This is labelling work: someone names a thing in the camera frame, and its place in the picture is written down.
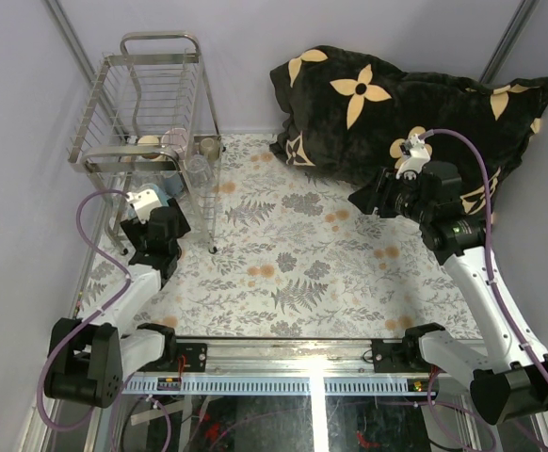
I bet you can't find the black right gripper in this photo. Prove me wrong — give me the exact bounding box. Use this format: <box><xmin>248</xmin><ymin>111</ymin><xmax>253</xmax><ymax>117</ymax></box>
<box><xmin>347</xmin><ymin>167</ymin><xmax>433</xmax><ymax>225</ymax></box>

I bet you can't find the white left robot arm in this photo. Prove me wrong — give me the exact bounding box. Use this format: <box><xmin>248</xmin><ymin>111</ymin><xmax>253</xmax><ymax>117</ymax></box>
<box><xmin>40</xmin><ymin>188</ymin><xmax>190</xmax><ymax>408</ymax></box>

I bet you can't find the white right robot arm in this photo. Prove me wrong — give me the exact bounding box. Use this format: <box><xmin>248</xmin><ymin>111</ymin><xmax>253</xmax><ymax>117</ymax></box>
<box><xmin>348</xmin><ymin>162</ymin><xmax>548</xmax><ymax>425</ymax></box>

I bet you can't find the steel two-tier dish rack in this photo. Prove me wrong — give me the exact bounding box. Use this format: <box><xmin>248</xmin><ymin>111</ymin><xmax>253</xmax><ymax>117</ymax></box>
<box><xmin>69</xmin><ymin>32</ymin><xmax>224</xmax><ymax>253</ymax></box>

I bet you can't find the light blue ceramic mug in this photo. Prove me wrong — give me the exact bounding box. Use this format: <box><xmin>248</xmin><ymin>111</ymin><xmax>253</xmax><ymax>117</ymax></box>
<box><xmin>155</xmin><ymin>187</ymin><xmax>169</xmax><ymax>206</ymax></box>

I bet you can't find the blue textured square mug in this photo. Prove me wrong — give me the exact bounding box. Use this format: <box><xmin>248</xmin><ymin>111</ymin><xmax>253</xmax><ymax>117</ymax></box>
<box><xmin>164</xmin><ymin>171</ymin><xmax>185</xmax><ymax>197</ymax></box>

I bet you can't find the clear glass tumbler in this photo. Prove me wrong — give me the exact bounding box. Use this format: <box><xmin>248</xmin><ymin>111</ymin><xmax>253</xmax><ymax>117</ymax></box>
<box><xmin>186</xmin><ymin>154</ymin><xmax>213</xmax><ymax>188</ymax></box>

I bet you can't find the pink ribbed ceramic mug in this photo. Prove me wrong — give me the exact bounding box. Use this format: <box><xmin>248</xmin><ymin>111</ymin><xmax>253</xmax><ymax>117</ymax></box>
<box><xmin>160</xmin><ymin>127</ymin><xmax>189</xmax><ymax>155</ymax></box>

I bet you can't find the olive green ceramic mug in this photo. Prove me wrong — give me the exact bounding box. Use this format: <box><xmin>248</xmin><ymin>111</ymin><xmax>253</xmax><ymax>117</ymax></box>
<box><xmin>200</xmin><ymin>137</ymin><xmax>220</xmax><ymax>162</ymax></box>

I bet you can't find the black floral plush pillow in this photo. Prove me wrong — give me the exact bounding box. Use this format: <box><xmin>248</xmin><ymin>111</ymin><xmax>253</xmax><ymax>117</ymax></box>
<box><xmin>269</xmin><ymin>45</ymin><xmax>548</xmax><ymax>217</ymax></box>

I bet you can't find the floral patterned table mat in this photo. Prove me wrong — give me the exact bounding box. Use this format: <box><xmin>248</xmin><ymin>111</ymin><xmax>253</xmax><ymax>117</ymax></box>
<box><xmin>70</xmin><ymin>133</ymin><xmax>506</xmax><ymax>339</ymax></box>

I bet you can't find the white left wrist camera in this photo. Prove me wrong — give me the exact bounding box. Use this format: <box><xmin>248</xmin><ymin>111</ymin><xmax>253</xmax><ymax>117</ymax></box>
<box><xmin>125</xmin><ymin>184</ymin><xmax>163</xmax><ymax>223</ymax></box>

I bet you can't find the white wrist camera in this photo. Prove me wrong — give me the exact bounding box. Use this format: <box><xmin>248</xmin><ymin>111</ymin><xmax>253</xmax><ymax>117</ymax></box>
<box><xmin>395</xmin><ymin>133</ymin><xmax>430</xmax><ymax>180</ymax></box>
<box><xmin>125</xmin><ymin>184</ymin><xmax>163</xmax><ymax>223</ymax></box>

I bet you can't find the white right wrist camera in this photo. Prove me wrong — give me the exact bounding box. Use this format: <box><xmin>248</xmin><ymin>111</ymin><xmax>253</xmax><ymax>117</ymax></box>
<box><xmin>395</xmin><ymin>133</ymin><xmax>430</xmax><ymax>180</ymax></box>

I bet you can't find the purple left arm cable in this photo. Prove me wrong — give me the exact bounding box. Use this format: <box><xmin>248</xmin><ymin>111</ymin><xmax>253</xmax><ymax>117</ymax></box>
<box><xmin>36</xmin><ymin>189</ymin><xmax>137</xmax><ymax>432</ymax></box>

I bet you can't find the aluminium front rail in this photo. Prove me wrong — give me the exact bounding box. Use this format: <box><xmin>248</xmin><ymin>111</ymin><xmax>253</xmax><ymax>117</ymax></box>
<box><xmin>42</xmin><ymin>336</ymin><xmax>548</xmax><ymax>396</ymax></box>

